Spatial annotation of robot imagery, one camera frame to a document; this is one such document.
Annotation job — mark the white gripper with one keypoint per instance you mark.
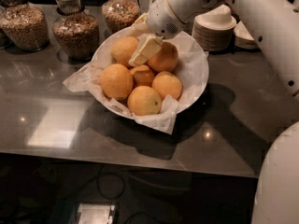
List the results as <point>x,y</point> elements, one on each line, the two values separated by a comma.
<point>161,20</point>

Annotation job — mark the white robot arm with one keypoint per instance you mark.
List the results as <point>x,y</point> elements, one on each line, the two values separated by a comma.
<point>274,26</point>

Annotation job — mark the white bowl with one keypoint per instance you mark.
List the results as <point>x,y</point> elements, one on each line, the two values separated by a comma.
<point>192,68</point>

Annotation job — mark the orange back left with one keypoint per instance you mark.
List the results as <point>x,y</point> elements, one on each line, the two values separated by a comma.
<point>123,49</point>

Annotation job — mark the orange back right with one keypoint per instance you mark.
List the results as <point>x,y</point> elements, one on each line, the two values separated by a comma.
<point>166,59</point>

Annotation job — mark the glass cereal jar right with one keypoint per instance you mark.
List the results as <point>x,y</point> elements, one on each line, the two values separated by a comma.
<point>120,14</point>

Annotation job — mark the glass cereal jar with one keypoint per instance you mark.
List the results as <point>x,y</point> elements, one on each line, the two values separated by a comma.
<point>24,25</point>
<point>120,14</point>
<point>76,31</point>

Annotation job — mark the small orange centre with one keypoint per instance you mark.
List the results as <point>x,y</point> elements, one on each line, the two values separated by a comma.
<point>142,75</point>

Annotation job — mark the white paper liner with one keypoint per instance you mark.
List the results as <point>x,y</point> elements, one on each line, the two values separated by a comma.
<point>85,80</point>

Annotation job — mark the orange front left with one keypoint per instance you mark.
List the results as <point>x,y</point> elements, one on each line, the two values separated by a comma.
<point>116,81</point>

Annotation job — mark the glass cereal jar middle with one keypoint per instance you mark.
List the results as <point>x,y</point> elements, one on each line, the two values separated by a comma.
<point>76,31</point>

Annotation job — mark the tall stack paper bowls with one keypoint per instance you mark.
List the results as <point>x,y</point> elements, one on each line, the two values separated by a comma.
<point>213,30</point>

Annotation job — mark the short stack paper bowls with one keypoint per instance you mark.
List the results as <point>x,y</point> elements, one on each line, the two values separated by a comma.
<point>243,38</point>

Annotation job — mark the glass cereal jar left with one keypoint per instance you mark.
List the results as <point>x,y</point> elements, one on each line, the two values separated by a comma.
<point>24,25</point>

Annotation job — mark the glass jar far left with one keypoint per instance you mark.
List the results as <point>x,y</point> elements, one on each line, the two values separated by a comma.
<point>4,39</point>

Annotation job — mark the grey box under table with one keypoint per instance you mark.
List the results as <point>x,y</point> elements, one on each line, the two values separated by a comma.
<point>84,213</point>

